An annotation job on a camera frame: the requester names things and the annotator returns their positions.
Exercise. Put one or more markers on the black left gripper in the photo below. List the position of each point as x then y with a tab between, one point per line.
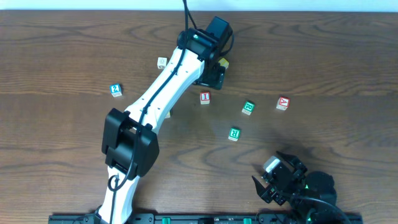
212	80

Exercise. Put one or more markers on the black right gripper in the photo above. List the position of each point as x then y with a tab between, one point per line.
282	179

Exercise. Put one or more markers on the red letter I block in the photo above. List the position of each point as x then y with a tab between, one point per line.
205	98

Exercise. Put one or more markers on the blue number 2 block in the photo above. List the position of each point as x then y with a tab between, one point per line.
116	90

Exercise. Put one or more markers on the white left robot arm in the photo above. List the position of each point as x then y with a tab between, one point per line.
130	142

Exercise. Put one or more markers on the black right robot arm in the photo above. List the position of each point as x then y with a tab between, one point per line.
312	196

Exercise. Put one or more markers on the yellow letter block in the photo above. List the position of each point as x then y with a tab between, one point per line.
223	63

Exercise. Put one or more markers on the green R block far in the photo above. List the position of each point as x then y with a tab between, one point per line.
248	108

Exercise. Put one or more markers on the green r block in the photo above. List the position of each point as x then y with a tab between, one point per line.
234	134
248	108

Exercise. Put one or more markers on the white plain face block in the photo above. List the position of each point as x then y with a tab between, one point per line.
161	62

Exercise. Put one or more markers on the green R block near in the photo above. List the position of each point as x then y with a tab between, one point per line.
234	134

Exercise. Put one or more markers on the red letter A block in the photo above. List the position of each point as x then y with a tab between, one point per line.
283	103

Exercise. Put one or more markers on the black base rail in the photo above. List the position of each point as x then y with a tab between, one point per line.
150	218

